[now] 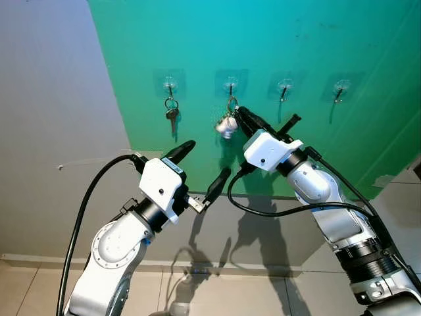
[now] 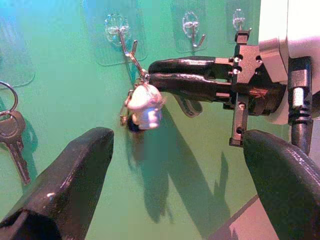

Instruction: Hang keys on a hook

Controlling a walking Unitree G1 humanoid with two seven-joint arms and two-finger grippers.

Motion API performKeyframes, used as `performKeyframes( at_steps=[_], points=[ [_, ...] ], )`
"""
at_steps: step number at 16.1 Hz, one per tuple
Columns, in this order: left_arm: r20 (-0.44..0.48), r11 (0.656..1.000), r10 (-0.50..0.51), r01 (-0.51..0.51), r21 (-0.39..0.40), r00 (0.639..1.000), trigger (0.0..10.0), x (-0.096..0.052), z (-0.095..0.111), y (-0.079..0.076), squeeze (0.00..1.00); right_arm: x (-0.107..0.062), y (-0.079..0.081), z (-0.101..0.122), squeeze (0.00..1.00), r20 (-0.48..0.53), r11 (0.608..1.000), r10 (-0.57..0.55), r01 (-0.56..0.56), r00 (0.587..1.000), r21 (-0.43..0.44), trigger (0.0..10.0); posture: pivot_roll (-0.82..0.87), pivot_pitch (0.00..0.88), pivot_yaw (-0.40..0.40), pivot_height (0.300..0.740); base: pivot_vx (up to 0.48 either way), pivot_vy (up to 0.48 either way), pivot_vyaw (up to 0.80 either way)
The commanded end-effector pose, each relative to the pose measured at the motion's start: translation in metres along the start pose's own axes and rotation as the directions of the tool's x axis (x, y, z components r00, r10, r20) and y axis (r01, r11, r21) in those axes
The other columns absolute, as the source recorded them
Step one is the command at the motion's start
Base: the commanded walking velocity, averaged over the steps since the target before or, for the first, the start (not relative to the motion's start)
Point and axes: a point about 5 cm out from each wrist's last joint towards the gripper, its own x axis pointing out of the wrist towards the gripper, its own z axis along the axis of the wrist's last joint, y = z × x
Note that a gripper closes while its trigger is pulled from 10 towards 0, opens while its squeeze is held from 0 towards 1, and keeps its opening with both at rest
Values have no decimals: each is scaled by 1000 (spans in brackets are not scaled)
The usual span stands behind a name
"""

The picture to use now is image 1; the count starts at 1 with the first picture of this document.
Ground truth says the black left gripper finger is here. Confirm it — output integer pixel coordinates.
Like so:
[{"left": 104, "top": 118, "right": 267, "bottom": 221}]
[
  {"left": 203, "top": 167, "right": 232, "bottom": 205},
  {"left": 162, "top": 140, "right": 197, "bottom": 165}
]

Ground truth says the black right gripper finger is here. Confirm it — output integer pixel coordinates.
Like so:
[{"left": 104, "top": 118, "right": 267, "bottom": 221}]
[
  {"left": 279, "top": 113, "right": 302, "bottom": 139},
  {"left": 237, "top": 105, "right": 273, "bottom": 138}
]

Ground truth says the key bunch with figure charm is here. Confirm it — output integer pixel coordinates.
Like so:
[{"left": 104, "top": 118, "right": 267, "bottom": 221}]
[{"left": 215, "top": 95, "right": 241, "bottom": 141}]

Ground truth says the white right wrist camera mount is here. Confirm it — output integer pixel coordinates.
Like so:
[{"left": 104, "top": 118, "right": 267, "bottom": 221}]
[{"left": 243, "top": 129, "right": 304, "bottom": 174}]

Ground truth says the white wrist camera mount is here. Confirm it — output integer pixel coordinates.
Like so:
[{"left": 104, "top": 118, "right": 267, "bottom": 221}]
[
  {"left": 137, "top": 157, "right": 192, "bottom": 225},
  {"left": 243, "top": 129, "right": 304, "bottom": 174}
]

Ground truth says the clear adhesive wall hook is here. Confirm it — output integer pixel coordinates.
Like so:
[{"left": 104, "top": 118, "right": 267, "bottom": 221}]
[
  {"left": 268, "top": 70, "right": 303, "bottom": 103},
  {"left": 154, "top": 68, "right": 187, "bottom": 100},
  {"left": 214, "top": 68, "right": 250, "bottom": 101},
  {"left": 322, "top": 72, "right": 360, "bottom": 105}
]

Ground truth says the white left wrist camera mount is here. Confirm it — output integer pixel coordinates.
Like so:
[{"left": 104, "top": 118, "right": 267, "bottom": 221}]
[{"left": 137, "top": 157, "right": 192, "bottom": 225}]

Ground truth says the single key on ring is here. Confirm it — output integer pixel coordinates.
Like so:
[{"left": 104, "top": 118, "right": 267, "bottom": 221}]
[{"left": 164, "top": 97, "right": 180, "bottom": 136}]

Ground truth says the green wall sheet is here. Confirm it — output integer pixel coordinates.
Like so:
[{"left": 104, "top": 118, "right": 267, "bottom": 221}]
[{"left": 87, "top": 0, "right": 421, "bottom": 201}]

